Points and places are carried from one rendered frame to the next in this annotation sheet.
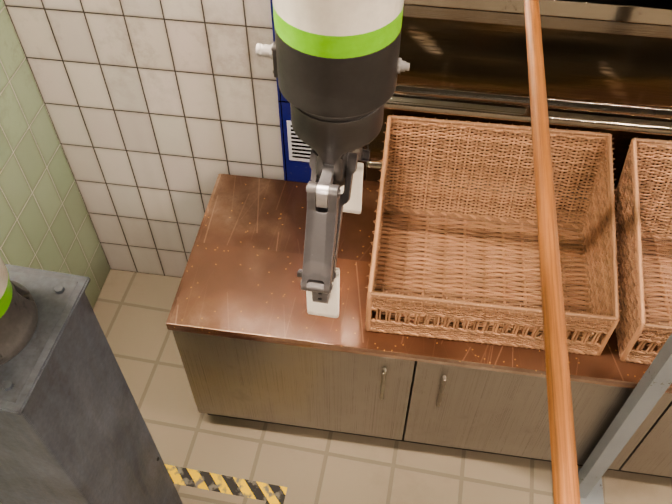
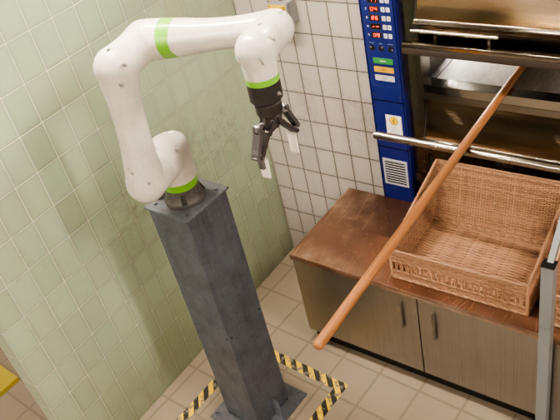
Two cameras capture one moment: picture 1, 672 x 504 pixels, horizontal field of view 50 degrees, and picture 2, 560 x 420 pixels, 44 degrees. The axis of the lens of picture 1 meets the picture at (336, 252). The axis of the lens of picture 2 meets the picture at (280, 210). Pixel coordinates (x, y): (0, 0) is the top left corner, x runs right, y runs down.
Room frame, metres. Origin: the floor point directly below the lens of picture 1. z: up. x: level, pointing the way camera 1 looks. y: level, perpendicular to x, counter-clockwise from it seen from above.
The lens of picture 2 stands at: (-0.94, -0.94, 2.55)
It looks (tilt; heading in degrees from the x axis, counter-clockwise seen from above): 36 degrees down; 35
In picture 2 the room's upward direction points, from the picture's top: 14 degrees counter-clockwise
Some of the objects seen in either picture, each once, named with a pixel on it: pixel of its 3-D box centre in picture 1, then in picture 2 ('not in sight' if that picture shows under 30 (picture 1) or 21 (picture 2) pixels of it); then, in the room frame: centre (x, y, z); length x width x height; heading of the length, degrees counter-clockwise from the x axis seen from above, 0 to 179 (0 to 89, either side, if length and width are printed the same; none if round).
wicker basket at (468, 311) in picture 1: (490, 230); (478, 231); (1.13, -0.37, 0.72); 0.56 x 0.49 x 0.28; 83
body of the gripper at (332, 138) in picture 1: (337, 131); (270, 113); (0.45, 0.00, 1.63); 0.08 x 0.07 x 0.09; 170
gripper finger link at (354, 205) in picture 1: (347, 187); (292, 142); (0.52, -0.01, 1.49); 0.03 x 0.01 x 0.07; 80
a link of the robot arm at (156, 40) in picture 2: not in sight; (152, 40); (0.54, 0.41, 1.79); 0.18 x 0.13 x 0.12; 95
